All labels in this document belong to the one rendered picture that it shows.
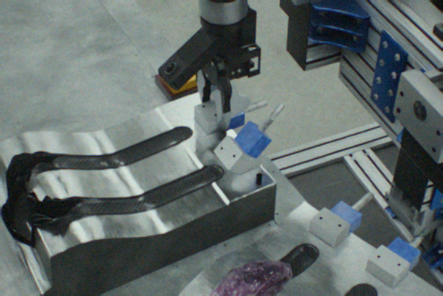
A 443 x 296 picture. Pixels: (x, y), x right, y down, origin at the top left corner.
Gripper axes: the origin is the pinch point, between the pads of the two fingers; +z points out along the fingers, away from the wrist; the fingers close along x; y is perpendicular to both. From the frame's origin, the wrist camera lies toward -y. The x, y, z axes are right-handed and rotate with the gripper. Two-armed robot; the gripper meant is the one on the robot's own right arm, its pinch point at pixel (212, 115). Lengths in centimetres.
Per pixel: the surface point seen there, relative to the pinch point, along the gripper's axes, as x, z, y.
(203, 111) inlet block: 0.2, -1.2, -1.5
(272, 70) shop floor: 102, 90, 80
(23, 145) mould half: 5.4, -3.0, -31.3
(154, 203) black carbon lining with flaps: -11.1, 2.7, -16.4
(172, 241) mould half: -17.7, 5.1, -16.7
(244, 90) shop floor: 97, 90, 65
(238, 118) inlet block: -2.2, 0.7, 3.9
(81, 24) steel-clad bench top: 52, 10, -5
